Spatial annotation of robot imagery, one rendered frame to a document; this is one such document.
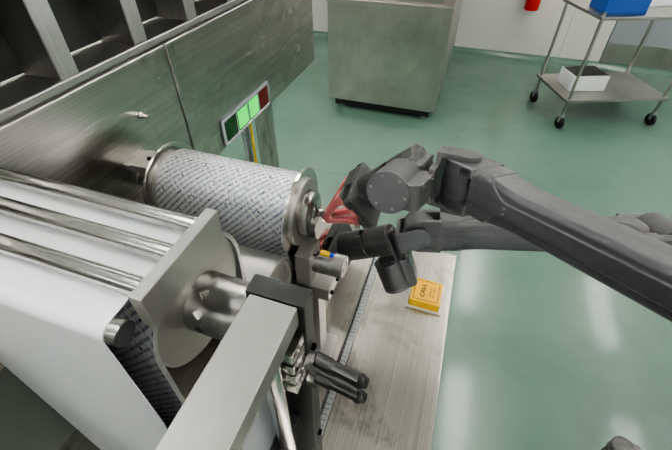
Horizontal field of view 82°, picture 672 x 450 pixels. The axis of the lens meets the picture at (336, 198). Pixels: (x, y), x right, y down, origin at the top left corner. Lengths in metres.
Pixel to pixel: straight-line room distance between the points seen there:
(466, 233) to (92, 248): 0.54
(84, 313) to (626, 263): 0.45
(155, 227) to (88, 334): 0.10
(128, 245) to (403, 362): 0.66
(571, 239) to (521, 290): 1.86
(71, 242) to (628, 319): 2.35
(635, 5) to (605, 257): 3.32
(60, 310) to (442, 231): 0.53
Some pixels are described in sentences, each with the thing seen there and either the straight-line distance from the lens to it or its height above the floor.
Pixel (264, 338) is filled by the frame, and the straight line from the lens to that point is 0.29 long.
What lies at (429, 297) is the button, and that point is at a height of 0.92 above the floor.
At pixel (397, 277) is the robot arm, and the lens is 0.73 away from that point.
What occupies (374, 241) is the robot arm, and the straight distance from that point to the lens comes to 0.70.
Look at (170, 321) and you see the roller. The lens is 0.42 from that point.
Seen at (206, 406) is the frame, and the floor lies 1.44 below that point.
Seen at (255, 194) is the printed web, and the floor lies 1.30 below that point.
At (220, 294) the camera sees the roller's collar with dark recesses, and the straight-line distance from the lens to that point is 0.41.
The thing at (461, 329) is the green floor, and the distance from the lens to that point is 2.06.
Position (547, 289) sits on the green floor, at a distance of 2.37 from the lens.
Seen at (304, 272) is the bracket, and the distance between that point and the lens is 0.67.
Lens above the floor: 1.69
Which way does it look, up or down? 40 degrees down
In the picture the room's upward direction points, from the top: straight up
